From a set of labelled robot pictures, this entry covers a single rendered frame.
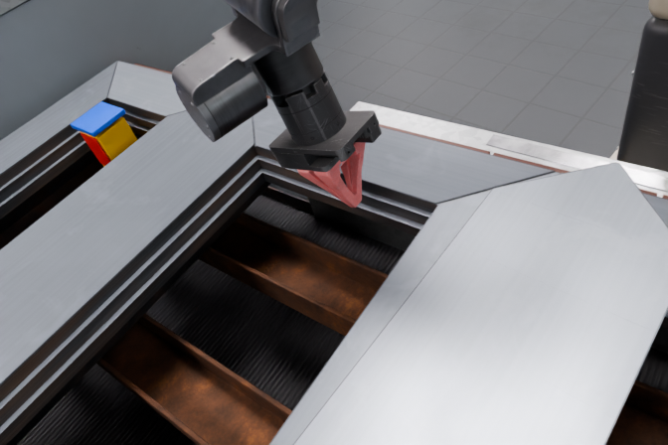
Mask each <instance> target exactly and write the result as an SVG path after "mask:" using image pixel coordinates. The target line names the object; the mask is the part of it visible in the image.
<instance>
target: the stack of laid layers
mask: <svg viewBox="0 0 668 445"><path fill-rule="evenodd" d="M103 102H105V103H108V104H111V105H114V106H117V107H120V108H123V109H124V110H125V112H126V113H125V114H124V115H122V116H121V117H123V118H125V120H126V122H127V123H128V125H129V127H130V128H131V130H132V132H133V133H136V134H138V135H141V136H143V135H144V134H145V133H147V132H148V131H149V130H150V129H152V128H153V127H154V126H155V125H157V124H158V123H159V122H160V121H162V120H163V119H164V118H165V116H162V115H159V114H156V113H153V112H150V111H147V110H144V109H141V108H138V107H134V106H131V105H128V104H125V103H122V102H119V101H116V100H113V99H110V98H107V99H105V100H104V101H103ZM89 150H90V148H89V147H88V145H87V144H86V142H85V141H84V139H83V137H82V136H81V133H80V132H79V131H78V130H76V129H73V128H72V127H71V126H70V125H69V126H68V127H66V128H65V129H64V130H62V131H61V132H59V133H58V134H57V135H55V136H54V137H53V138H51V139H50V140H48V141H47V142H46V143H44V144H43V145H41V146H40V147H39V148H37V149H36V150H35V151H33V152H32V153H30V154H29V155H28V156H26V157H25V158H23V159H22V160H21V161H19V162H18V163H16V164H15V165H14V166H12V167H11V168H10V169H8V170H7V171H5V172H4V173H3V174H1V175H0V220H1V219H2V218H3V217H5V216H6V215H7V214H8V213H10V212H11V211H12V210H14V209H15V208H16V207H18V206H19V205H20V204H21V203H23V202H24V201H25V200H27V199H28V198H29V197H31V196H32V195H33V194H34V193H36V192H37V191H38V190H40V189H41V188H42V187H44V186H45V185H46V184H48V183H49V182H50V181H51V180H53V179H54V178H55V177H57V176H58V175H59V174H61V173H62V172H63V171H64V170H66V169H67V168H68V167H70V166H71V165H72V164H74V162H75V161H76V160H78V159H79V158H80V157H82V156H83V155H84V154H86V153H87V152H88V151H89ZM264 182H269V183H272V184H274V185H277V186H280V187H281V188H284V189H287V190H290V191H292V192H295V193H298V194H301V195H303V196H306V197H309V198H311V199H314V200H317V201H320V202H322V203H325V204H328V205H330V206H333V207H336V208H339V209H341V210H344V211H347V212H349V213H352V214H355V215H358V216H360V217H363V218H366V219H368V220H371V221H374V222H377V223H381V224H384V225H386V226H389V227H392V228H395V229H397V230H400V231H403V232H406V233H408V234H411V235H414V236H415V239H414V240H413V241H412V243H411V244H410V246H409V247H408V249H407V250H406V251H405V253H404V254H403V256H402V257H401V258H400V260H399V261H398V263H397V264H396V266H395V267H394V268H393V270H392V271H391V273H390V274H389V275H388V277H387V278H386V280H385V281H384V283H383V284H382V285H381V287H380V288H379V290H378V291H377V292H376V294H375V295H374V297H373V298H372V300H371V301H370V302H369V304H368V305H367V307H366V308H365V309H364V311H363V312H362V314H361V315H360V317H359V318H358V319H357V321H356V322H355V324H354V325H353V327H352V328H351V329H350V331H349V332H348V334H347V335H346V336H345V338H344V339H343V341H342V342H341V344H340V345H339V346H338V348H337V349H336V351H335V352H334V353H333V355H332V356H331V358H330V359H329V361H328V362H327V363H326V365H325V366H324V368H323V369H322V370H321V372H320V373H319V375H318V376H317V378H316V379H315V380H314V381H313V382H312V384H311V385H310V387H309V388H308V389H307V391H306V392H305V394H304V395H303V396H302V398H301V399H300V401H299V402H298V404H297V405H296V406H295V408H294V409H293V411H292V412H291V413H290V415H289V416H288V418H287V419H286V421H285V422H284V423H283V425H282V426H281V428H280V429H279V430H278V432H277V433H276V435H275V436H274V438H273V439H272V440H271V442H270V443H269V445H292V444H293V443H294V442H295V441H296V439H297V438H298V437H299V435H300V434H301V433H302V432H303V430H304V429H305V428H306V426H307V425H308V424H309V423H310V421H311V420H312V419H313V418H314V416H315V415H316V414H317V412H318V411H319V410H320V409H321V407H322V406H323V405H324V403H325V402H326V401H327V400H328V398H329V397H330V396H331V394H332V393H333V392H334V391H335V389H336V388H337V387H338V386H339V384H340V383H341V382H342V380H343V379H344V378H345V377H346V375H347V374H348V373H349V371H350V370H351V369H352V368H353V366H354V365H355V364H356V362H357V361H358V360H359V359H360V357H361V356H362V355H364V353H365V352H366V351H367V349H368V348H369V347H370V346H371V344H372V343H373V342H374V340H375V339H376V338H377V337H378V335H379V334H380V333H381V332H382V330H383V329H384V328H385V326H386V325H387V324H388V323H389V321H390V320H391V319H392V317H393V316H394V315H395V314H396V312H397V311H398V310H399V308H400V307H401V306H402V305H403V303H404V302H405V301H406V299H407V298H408V297H409V296H410V294H411V293H412V292H413V291H414V289H415V288H416V287H417V285H418V284H419V283H420V281H421V280H422V279H423V277H424V276H425V275H426V274H427V272H428V271H429V270H430V268H431V267H432V266H433V265H434V263H435V262H436V261H437V259H438V258H439V257H440V256H441V254H442V253H443V252H444V250H445V249H446V248H447V247H448V245H449V244H450V243H451V241H452V240H453V239H454V238H455V236H456V235H457V234H458V232H459V231H460V230H461V228H462V227H463V226H464V225H465V223H466V222H467V221H468V219H469V218H470V217H471V216H472V214H473V213H474V212H475V210H476V209H477V208H478V207H479V205H480V204H481V203H482V201H483V200H484V199H485V198H486V196H487V195H488V194H489V192H490V191H491V190H492V189H489V190H486V191H482V192H478V193H475V194H471V195H467V196H464V197H460V198H456V199H453V200H449V201H445V202H442V203H438V204H433V203H430V202H427V201H424V200H421V199H418V198H415V197H412V196H409V195H406V194H403V193H399V192H396V191H393V190H390V189H387V188H384V187H381V186H378V185H375V184H372V183H368V182H365V181H362V201H361V202H360V204H359V205H358V206H357V207H356V208H350V207H349V206H348V205H346V204H345V203H343V202H342V201H341V200H339V199H338V198H336V197H335V196H333V195H332V194H330V193H329V192H327V191H326V190H324V189H322V188H321V187H319V186H317V185H316V184H314V183H312V182H311V181H309V180H308V179H306V178H304V177H303V176H301V175H300V174H299V173H298V171H297V169H289V168H281V167H280V165H279V163H278V162H277V160H276V158H275V157H274V156H273V154H272V152H271V151H270V150H266V149H263V148H260V147H257V146H255V142H254V145H253V146H252V147H251V148H250V150H249V151H248V152H247V153H246V154H245V155H244V156H243V157H241V158H240V159H239V160H238V161H237V162H236V163H235V164H234V165H233V166H232V167H231V168H230V169H229V170H228V171H227V172H226V173H225V174H224V175H222V176H221V177H220V178H219V179H218V180H217V181H216V182H215V183H214V184H213V185H212V186H211V187H210V188H209V189H208V190H207V191H206V192H205V193H203V194H202V195H201V196H200V197H199V198H198V199H197V200H196V201H195V202H194V203H193V204H192V205H191V206H190V207H189V208H188V209H187V210H185V211H184V212H183V213H182V214H181V215H180V216H179V217H177V218H176V219H175V220H174V221H173V222H172V223H171V224H170V225H169V226H168V227H166V228H165V229H164V230H163V231H162V232H161V233H160V234H159V235H158V236H157V237H156V238H155V239H154V240H153V241H152V242H151V243H150V244H149V245H147V246H146V247H145V248H144V249H143V250H142V251H141V252H140V253H139V254H138V255H137V256H136V257H135V258H134V259H133V260H132V261H131V262H129V263H128V264H127V265H126V266H125V267H124V268H123V269H122V270H121V271H120V272H119V273H118V274H117V275H116V276H115V277H114V278H113V279H112V280H110V281H109V282H108V283H107V284H106V285H105V286H104V287H103V288H102V289H101V290H100V291H99V292H98V293H97V294H96V295H95V296H94V297H93V298H91V299H90V300H89V301H88V302H87V303H86V304H85V305H84V306H83V307H82V308H81V309H80V310H79V311H78V312H77V313H76V314H75V315H73V316H72V317H71V318H70V319H69V320H68V321H67V322H66V323H65V324H64V325H63V326H62V327H61V328H60V329H59V330H58V331H57V332H56V333H55V334H54V335H53V336H52V337H51V338H50V339H49V340H48V341H47V342H46V343H45V344H43V345H42V346H41V347H40V348H39V349H38V350H36V351H35V352H34V353H33V354H32V355H31V356H30V357H29V358H28V359H27V360H26V361H25V362H24V363H23V364H22V365H21V366H20V367H19V368H17V369H16V370H15V371H14V372H13V373H12V374H11V375H10V376H9V377H8V378H7V379H6V380H5V381H4V382H3V383H2V384H1V385H0V445H7V444H8V443H9V442H10V441H11V440H12V439H13V438H14V437H15V436H16V435H17V434H18V433H19V432H20V431H21V430H22V429H23V428H24V427H25V426H26V425H27V424H28V423H29V421H30V420H31V419H32V418H33V417H34V416H35V415H36V414H37V413H38V412H39V411H40V410H41V409H42V408H43V407H44V406H45V405H46V404H47V403H48V402H49V401H50V400H51V399H52V398H53V397H54V396H55V395H56V394H57V393H58V392H59V391H60V390H61V389H62V388H63V387H64V386H65V385H66V384H67V383H68V382H69V381H70V380H71V379H72V378H73V377H74V376H75V375H76V374H77V373H78V372H79V371H80V370H81V369H82V368H83V367H84V366H85V365H86V363H87V362H88V361H89V360H90V359H91V358H92V357H93V356H94V355H95V354H96V353H97V352H98V351H99V350H100V349H101V348H102V347H103V346H104V345H105V344H106V343H107V342H108V341H109V340H110V339H111V338H112V337H113V336H114V335H115V334H116V333H117V332H118V331H119V330H120V329H121V328H122V327H123V326H124V325H125V324H126V323H127V322H128V321H129V320H130V319H131V318H132V317H133V316H134V315H135V314H136V313H137V312H138V311H139V310H140V309H141V308H142V307H143V306H144V304H145V303H146V302H147V301H148V300H149V299H150V298H151V297H152V296H153V295H154V294H155V293H156V292H157V291H158V290H159V289H160V288H161V287H162V286H163V285H164V284H165V283H166V282H167V281H168V280H169V279H170V278H171V277H172V276H173V275H174V274H175V273H176V272H177V271H178V270H179V269H180V268H181V267H182V266H183V265H184V264H185V263H186V262H187V261H188V260H189V259H190V258H191V257H192V256H193V255H194V254H195V253H196V252H197V251H198V250H199V249H200V248H201V247H202V245H203V244H204V243H205V242H206V241H207V240H208V239H209V238H210V237H211V236H212V235H213V234H214V233H215V232H216V231H217V230H218V229H219V228H220V227H221V226H222V225H223V224H224V223H225V222H226V221H227V220H228V219H229V218H230V217H231V216H232V215H233V214H234V213H235V212H236V211H237V210H238V209H239V208H240V207H241V206H242V205H243V204H244V203H245V202H246V201H247V200H248V199H249V198H250V197H251V196H252V195H253V194H254V193H255V192H256V191H257V190H258V189H259V187H260V186H261V185H262V184H263V183H264Z"/></svg>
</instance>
